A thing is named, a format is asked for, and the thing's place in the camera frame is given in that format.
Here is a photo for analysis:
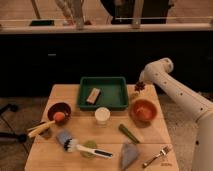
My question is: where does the dark purple grapes bunch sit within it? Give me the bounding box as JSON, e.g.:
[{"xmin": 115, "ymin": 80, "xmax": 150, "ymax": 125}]
[{"xmin": 135, "ymin": 82, "xmax": 145, "ymax": 92}]

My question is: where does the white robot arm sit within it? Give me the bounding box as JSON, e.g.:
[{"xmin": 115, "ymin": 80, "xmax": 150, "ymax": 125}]
[{"xmin": 139, "ymin": 58, "xmax": 213, "ymax": 171}]

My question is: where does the green plastic tray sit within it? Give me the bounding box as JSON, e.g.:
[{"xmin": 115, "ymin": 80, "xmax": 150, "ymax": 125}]
[{"xmin": 77, "ymin": 77, "xmax": 129, "ymax": 111}]

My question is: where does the orange bowl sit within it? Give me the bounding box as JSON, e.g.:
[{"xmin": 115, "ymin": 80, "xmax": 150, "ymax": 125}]
[{"xmin": 130, "ymin": 99, "xmax": 157, "ymax": 122}]

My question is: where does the tan sponge block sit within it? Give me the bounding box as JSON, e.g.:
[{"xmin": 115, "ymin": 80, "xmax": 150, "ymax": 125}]
[{"xmin": 86, "ymin": 88, "xmax": 100, "ymax": 104}]

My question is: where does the white cup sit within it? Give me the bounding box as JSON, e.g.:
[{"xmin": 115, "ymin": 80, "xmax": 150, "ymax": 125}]
[{"xmin": 95, "ymin": 107, "xmax": 110, "ymax": 125}]

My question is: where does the green cucumber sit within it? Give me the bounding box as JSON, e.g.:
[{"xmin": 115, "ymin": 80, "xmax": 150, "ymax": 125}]
[{"xmin": 118, "ymin": 124, "xmax": 140, "ymax": 144}]

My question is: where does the metal fork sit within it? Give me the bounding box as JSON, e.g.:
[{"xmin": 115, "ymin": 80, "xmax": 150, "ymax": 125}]
[{"xmin": 142, "ymin": 146, "xmax": 171, "ymax": 168}]

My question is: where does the grey blue cloth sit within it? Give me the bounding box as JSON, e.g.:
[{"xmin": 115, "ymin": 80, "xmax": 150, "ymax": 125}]
[{"xmin": 120, "ymin": 142, "xmax": 139, "ymax": 171}]

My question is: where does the dark red bowl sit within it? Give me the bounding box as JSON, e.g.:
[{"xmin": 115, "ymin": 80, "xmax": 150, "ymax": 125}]
[{"xmin": 47, "ymin": 102, "xmax": 71, "ymax": 125}]

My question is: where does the orange fruit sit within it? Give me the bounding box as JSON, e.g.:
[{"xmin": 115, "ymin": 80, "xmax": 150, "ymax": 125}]
[{"xmin": 54, "ymin": 112, "xmax": 65, "ymax": 122}]

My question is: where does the black tripod stand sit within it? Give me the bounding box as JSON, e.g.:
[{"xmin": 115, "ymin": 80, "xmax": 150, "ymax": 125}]
[{"xmin": 0, "ymin": 103, "xmax": 27, "ymax": 143}]

